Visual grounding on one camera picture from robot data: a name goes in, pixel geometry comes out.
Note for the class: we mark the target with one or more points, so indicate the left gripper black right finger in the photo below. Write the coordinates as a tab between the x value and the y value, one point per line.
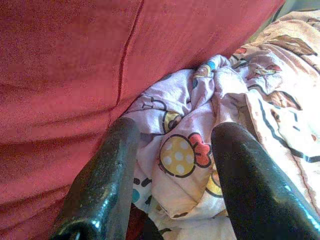
250	187

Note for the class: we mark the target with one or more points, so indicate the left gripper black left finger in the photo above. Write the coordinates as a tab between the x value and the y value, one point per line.
100	190

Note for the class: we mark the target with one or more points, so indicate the large red cushion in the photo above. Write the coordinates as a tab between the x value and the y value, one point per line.
75	75

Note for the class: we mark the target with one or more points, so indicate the pink cartoon print blanket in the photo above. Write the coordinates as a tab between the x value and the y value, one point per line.
225	100

